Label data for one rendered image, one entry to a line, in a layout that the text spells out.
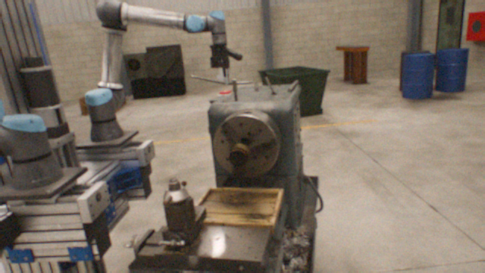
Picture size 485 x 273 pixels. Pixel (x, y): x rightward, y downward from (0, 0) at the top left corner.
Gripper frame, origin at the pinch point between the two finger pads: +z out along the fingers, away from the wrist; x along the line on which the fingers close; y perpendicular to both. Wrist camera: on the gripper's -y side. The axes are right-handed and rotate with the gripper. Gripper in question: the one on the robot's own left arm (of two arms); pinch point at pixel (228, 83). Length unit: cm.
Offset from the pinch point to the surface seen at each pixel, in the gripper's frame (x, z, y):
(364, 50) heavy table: -802, 46, -146
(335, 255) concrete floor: -46, 135, -53
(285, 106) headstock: 6.8, 12.2, -29.9
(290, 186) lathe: 9, 54, -30
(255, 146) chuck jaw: 29.7, 24.9, -18.6
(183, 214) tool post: 84, 27, -7
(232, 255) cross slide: 88, 38, -22
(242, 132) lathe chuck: 23.7, 19.9, -11.7
